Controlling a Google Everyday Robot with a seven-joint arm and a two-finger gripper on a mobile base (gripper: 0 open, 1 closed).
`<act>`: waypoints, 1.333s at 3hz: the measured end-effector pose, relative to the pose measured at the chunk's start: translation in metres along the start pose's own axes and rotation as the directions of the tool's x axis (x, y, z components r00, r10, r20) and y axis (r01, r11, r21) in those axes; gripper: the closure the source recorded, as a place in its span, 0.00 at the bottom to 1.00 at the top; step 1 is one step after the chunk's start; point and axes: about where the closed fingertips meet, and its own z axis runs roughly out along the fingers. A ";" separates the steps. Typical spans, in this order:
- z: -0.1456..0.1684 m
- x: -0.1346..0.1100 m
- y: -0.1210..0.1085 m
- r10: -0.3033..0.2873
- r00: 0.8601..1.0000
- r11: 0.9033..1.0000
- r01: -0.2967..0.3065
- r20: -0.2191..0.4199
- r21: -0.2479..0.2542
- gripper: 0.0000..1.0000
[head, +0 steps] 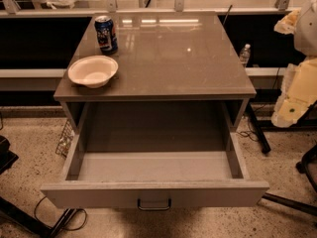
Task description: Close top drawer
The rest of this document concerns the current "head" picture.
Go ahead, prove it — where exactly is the black office chair base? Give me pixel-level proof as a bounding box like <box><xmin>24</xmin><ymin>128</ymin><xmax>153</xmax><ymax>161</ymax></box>
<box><xmin>262</xmin><ymin>144</ymin><xmax>317</xmax><ymax>216</ymax></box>

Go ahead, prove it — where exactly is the black floor cable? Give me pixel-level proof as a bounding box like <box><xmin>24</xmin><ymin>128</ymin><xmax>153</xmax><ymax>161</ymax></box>
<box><xmin>236</xmin><ymin>66</ymin><xmax>281</xmax><ymax>143</ymax></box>
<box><xmin>33</xmin><ymin>195</ymin><xmax>89</xmax><ymax>232</ymax></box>

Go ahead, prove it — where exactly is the black stand base left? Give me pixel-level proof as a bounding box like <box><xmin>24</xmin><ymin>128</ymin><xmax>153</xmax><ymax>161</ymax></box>
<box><xmin>0</xmin><ymin>197</ymin><xmax>75</xmax><ymax>238</ymax></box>

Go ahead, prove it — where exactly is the black equipment left edge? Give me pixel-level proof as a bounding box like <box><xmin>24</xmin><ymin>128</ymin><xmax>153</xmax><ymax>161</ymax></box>
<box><xmin>0</xmin><ymin>136</ymin><xmax>19</xmax><ymax>175</ymax></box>

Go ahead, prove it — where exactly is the clear plastic water bottle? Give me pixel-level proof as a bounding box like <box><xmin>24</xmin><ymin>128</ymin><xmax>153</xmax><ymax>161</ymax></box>
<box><xmin>239</xmin><ymin>44</ymin><xmax>251</xmax><ymax>67</ymax></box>

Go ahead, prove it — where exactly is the blue soda can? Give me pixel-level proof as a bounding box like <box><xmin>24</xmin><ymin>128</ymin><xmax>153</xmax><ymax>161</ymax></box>
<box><xmin>94</xmin><ymin>15</ymin><xmax>118</xmax><ymax>55</ymax></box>

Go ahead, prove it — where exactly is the wire basket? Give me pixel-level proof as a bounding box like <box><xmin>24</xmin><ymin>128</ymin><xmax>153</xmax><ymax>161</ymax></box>
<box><xmin>55</xmin><ymin>121</ymin><xmax>74</xmax><ymax>158</ymax></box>

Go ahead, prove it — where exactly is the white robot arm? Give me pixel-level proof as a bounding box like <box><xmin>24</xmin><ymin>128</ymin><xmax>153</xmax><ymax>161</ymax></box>
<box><xmin>271</xmin><ymin>0</ymin><xmax>317</xmax><ymax>128</ymax></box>

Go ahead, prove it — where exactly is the black table leg right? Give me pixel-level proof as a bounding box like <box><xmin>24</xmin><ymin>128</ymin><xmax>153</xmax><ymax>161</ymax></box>
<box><xmin>246</xmin><ymin>103</ymin><xmax>270</xmax><ymax>155</ymax></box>

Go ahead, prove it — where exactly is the grey drawer cabinet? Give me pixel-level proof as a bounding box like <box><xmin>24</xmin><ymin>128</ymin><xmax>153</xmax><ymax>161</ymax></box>
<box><xmin>53</xmin><ymin>11</ymin><xmax>258</xmax><ymax>157</ymax></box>

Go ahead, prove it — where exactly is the white paper bowl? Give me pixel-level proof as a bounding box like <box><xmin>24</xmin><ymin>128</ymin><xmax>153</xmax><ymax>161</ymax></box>
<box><xmin>67</xmin><ymin>56</ymin><xmax>119</xmax><ymax>88</ymax></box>

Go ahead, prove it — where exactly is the black floor cable right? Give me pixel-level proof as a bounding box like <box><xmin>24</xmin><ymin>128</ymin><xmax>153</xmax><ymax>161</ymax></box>
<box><xmin>236</xmin><ymin>66</ymin><xmax>281</xmax><ymax>143</ymax></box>

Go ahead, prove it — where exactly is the black drawer handle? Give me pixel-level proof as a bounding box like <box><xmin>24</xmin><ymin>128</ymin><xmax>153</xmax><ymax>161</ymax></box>
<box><xmin>137</xmin><ymin>198</ymin><xmax>171</xmax><ymax>211</ymax></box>

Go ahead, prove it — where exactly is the grey top drawer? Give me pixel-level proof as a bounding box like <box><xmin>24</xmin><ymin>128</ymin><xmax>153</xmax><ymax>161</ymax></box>
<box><xmin>42</xmin><ymin>101</ymin><xmax>268</xmax><ymax>208</ymax></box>

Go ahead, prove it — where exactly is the black floor cable left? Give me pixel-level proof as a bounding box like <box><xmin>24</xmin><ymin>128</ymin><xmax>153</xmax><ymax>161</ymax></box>
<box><xmin>33</xmin><ymin>195</ymin><xmax>89</xmax><ymax>232</ymax></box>

